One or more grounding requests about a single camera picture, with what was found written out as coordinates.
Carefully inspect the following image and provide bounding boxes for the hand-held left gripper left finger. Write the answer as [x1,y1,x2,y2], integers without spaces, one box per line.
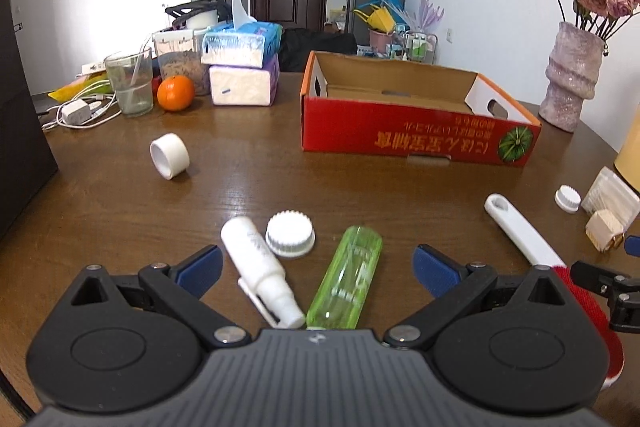
[60,245,252,351]

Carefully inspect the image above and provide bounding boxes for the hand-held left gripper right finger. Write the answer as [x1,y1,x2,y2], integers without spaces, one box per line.
[383,244,581,351]

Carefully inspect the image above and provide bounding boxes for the white spray bottle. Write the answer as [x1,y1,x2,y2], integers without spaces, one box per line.
[220,216,307,329]

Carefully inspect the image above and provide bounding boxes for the white brush with red bristles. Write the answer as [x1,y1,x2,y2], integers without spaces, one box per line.
[484,193,626,392]

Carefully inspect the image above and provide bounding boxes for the green transparent bottle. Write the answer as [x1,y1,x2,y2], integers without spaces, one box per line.
[306,225,384,330]

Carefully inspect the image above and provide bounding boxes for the white tape roll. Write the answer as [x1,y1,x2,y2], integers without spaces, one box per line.
[149,133,190,180]

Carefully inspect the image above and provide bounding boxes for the red cardboard box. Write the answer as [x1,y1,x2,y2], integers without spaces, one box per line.
[300,51,542,168]

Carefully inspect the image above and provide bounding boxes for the small wooden cube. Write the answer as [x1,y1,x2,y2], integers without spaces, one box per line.
[585,209,626,253]

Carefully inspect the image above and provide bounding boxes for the white ribbed toothpick box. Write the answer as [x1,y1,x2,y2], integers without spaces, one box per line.
[580,166,640,228]

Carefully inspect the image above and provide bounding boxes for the small white ribbed cap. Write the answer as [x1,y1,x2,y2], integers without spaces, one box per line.
[554,185,582,212]

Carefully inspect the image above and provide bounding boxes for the pale yellow container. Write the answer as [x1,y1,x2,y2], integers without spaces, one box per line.
[614,107,640,195]

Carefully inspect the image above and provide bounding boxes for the large white ribbed cap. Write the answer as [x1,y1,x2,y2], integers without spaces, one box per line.
[265,210,316,259]

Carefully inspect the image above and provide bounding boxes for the pink textured vase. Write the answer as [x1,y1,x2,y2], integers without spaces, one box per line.
[539,21,608,134]

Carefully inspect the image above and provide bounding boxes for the orange fruit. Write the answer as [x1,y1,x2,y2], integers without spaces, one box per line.
[157,75,196,112]

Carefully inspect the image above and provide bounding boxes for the purple tissue pack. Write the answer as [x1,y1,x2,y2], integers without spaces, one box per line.
[208,53,281,106]

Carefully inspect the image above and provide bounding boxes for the clear glass cup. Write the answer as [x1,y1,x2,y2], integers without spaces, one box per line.
[103,47,155,118]

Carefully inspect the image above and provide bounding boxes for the white charger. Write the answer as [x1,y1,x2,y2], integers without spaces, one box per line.
[60,100,92,126]

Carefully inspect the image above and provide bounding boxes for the clear plastic food container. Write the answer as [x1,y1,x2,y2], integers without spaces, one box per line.
[152,27,213,96]

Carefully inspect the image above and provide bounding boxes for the clear drinking straw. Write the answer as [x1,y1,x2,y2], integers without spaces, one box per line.
[125,36,151,105]

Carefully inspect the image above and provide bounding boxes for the yellow snack packet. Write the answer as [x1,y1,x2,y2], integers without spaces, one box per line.
[47,74,113,102]

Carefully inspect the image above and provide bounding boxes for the blue tissue pack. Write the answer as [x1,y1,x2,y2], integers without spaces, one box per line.
[200,0,283,69]

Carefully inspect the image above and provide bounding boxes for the black monitor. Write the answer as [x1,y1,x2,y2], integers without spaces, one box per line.
[0,0,60,240]

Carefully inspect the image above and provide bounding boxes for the pink bucket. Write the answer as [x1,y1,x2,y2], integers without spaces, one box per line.
[368,28,396,54]

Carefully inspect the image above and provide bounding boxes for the white pot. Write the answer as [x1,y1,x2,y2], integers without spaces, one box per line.
[186,10,218,30]

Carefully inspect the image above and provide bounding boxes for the yellow hanger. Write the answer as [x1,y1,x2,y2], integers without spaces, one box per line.
[354,7,396,34]

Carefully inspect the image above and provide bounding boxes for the blue hangers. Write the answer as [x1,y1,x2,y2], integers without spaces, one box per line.
[365,0,406,15]

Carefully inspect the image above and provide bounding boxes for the white cables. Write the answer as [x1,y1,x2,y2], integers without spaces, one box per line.
[40,84,123,131]

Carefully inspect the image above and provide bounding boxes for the wire rack with bottles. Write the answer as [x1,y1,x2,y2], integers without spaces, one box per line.
[395,24,438,65]

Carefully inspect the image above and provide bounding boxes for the black wire basket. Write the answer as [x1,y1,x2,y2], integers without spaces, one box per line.
[165,0,233,30]

